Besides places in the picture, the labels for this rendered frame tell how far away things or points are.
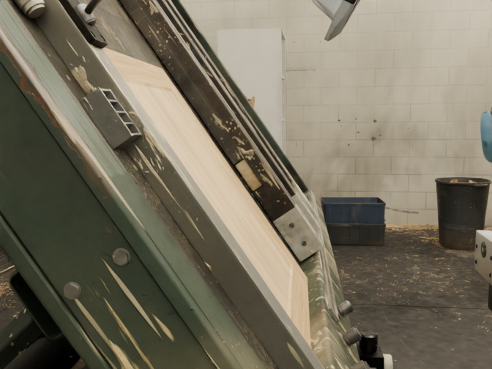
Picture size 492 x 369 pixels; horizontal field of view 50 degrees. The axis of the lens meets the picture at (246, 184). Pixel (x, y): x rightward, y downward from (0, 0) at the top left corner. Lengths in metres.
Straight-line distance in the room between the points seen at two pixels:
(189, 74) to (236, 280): 0.76
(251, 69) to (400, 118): 2.11
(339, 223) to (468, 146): 1.92
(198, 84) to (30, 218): 0.93
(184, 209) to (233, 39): 4.35
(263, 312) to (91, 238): 0.31
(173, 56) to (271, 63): 3.59
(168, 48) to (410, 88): 5.15
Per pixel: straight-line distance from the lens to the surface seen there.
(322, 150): 6.29
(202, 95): 1.35
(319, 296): 1.06
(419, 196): 6.44
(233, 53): 4.98
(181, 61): 1.37
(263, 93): 4.91
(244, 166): 1.34
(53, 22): 0.74
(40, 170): 0.46
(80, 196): 0.45
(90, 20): 0.74
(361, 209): 5.33
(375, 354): 1.21
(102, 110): 0.66
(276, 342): 0.72
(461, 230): 5.43
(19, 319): 0.64
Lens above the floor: 1.25
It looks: 7 degrees down
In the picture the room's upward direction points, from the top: 1 degrees counter-clockwise
